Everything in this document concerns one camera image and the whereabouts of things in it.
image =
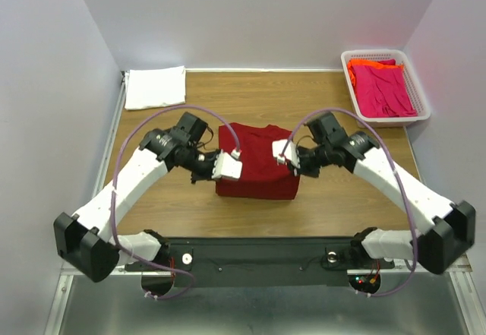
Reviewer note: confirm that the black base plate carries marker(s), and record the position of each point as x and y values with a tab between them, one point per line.
271	261

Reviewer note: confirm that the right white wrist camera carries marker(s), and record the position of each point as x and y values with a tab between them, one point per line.
286	152

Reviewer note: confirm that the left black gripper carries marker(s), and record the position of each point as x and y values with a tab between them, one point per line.
207	175

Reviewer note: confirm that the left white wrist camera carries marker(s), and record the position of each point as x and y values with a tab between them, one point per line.
227	166

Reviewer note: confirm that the pink t shirt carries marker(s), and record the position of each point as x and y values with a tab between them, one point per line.
381	93

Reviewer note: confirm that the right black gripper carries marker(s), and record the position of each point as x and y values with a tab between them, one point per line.
303	169

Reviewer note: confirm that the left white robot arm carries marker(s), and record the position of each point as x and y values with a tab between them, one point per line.
88	238

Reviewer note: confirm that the folded white t shirt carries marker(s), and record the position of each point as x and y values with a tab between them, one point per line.
148	89

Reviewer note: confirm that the dark red t shirt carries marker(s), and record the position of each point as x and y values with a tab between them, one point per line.
261	176

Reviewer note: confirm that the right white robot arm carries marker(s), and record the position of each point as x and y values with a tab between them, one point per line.
440	230

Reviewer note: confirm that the white plastic basket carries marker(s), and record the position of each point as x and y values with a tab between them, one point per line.
414	90

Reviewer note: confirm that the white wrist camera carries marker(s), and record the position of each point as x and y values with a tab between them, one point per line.
286	152
227	166

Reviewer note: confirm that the orange t shirt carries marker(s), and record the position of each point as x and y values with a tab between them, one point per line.
385	64

